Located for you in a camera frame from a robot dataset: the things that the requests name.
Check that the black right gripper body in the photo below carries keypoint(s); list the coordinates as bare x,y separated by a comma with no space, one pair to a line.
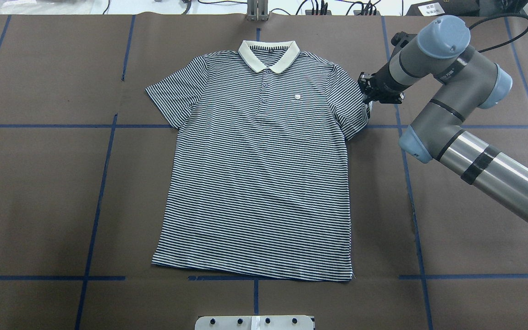
383,78

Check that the striped polo shirt cream collar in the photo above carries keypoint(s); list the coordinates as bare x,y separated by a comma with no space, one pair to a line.
259,183

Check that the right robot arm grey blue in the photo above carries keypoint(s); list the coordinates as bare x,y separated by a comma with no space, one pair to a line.
469,81

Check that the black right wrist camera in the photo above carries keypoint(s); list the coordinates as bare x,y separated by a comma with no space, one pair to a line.
400,40

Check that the aluminium frame post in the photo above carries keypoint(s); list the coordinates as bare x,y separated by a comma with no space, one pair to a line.
257,10

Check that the white pedestal base plate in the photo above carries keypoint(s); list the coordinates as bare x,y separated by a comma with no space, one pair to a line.
256,322

